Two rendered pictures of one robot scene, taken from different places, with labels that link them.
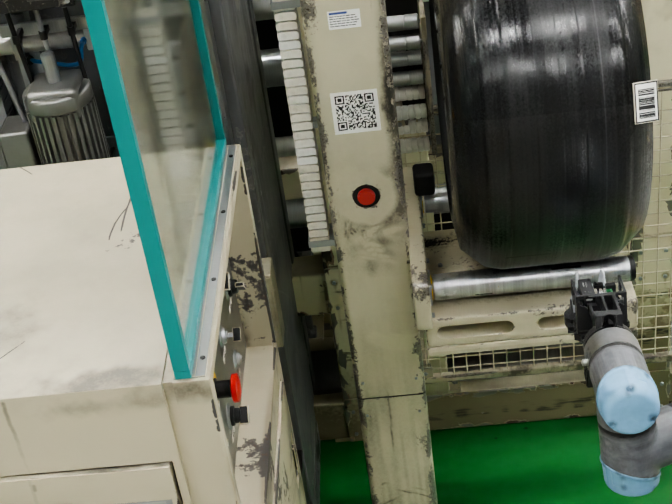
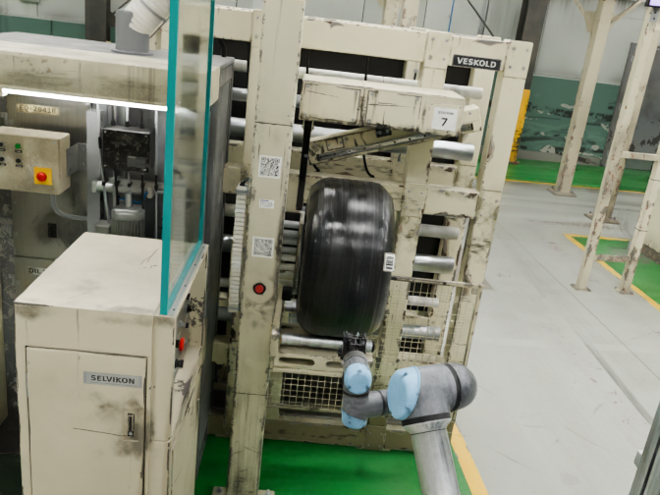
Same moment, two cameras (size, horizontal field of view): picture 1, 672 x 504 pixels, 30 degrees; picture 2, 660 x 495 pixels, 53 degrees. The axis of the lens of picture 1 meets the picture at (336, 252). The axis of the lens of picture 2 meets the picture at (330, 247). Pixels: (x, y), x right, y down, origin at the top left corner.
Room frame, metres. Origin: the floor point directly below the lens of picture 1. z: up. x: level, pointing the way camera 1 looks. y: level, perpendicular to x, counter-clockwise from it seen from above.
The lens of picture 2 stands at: (-0.42, 0.01, 2.03)
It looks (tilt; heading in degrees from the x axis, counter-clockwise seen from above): 19 degrees down; 352
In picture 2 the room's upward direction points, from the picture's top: 7 degrees clockwise
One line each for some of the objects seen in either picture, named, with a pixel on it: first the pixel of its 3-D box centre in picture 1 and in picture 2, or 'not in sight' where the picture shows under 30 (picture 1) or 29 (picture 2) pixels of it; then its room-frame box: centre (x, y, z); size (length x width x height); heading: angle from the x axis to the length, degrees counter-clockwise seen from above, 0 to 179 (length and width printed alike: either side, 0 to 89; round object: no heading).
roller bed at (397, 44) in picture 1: (379, 77); (276, 248); (2.26, -0.14, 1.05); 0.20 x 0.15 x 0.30; 85
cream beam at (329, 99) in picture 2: not in sight; (379, 105); (2.14, -0.47, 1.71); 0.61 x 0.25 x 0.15; 85
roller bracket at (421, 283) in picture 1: (417, 243); (278, 320); (1.87, -0.15, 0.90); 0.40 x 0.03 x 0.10; 175
